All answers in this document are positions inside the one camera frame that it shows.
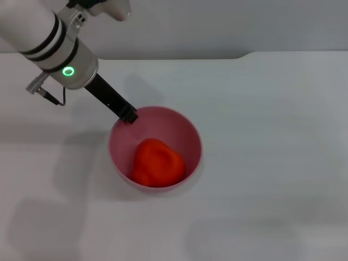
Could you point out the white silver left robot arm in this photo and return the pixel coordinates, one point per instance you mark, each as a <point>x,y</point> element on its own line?
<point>40,38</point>

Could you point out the pink plastic bowl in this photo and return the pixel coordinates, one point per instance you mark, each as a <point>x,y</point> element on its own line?
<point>174,127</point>

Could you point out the soft orange toy fruit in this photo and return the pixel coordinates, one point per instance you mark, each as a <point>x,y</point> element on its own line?
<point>160,163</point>

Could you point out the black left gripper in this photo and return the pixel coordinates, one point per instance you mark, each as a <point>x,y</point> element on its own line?
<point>106,93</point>

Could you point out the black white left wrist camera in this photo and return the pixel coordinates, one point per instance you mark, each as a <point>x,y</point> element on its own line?
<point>108,6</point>

